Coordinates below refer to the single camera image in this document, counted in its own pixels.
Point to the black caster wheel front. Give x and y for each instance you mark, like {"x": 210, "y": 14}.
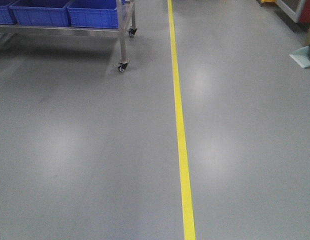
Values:
{"x": 122, "y": 66}

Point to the black caster wheel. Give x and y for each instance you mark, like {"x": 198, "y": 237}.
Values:
{"x": 122, "y": 66}
{"x": 131, "y": 32}

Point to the black caster wheel rear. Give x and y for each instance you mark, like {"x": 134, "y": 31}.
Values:
{"x": 131, "y": 32}

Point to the blue plastic bin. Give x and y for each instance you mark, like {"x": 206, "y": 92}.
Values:
{"x": 41, "y": 13}
{"x": 7, "y": 16}
{"x": 101, "y": 14}

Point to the green dustpan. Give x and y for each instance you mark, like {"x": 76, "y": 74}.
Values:
{"x": 302, "y": 56}

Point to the stainless steel cart frame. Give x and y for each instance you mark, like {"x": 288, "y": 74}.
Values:
{"x": 126, "y": 20}

